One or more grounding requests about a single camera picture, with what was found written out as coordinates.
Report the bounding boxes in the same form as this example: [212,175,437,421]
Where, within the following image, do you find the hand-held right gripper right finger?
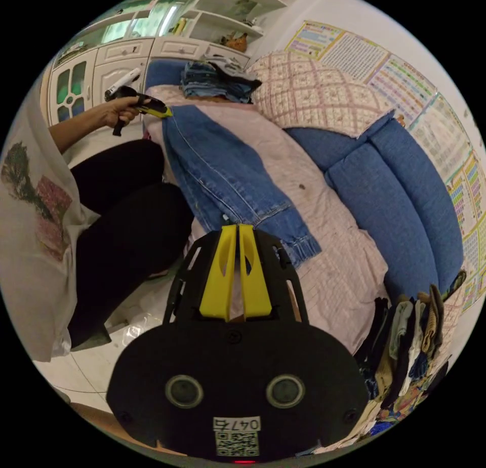
[238,224,272,322]

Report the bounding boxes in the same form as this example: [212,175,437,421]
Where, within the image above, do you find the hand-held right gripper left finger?
[199,224,238,322]

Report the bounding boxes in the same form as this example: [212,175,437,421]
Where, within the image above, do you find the blue jeans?
[160,104,323,269]

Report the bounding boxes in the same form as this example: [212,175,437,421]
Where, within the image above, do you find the person's left forearm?
[48,106,104,154]

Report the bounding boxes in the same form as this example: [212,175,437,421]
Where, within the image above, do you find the person's left hand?
[97,96,141,129]

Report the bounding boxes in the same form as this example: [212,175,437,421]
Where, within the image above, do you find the white cupboard with shelves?
[48,0,309,128]

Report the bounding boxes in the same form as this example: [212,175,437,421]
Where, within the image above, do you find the pile of clothes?
[180,60,263,105]
[356,270,468,440]

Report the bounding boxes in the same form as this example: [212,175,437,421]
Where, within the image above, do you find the bed with pink sheet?
[143,59,392,357]

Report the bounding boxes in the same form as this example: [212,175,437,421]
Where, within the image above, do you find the blue long cushion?
[283,114,465,291]
[323,142,442,302]

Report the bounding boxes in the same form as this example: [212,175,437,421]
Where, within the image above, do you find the pink checked quilt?
[246,50,396,139]

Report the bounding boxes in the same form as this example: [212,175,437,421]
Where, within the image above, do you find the person's body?
[0,83,195,364]

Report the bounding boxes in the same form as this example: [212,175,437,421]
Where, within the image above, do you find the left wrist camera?
[104,67,142,98]

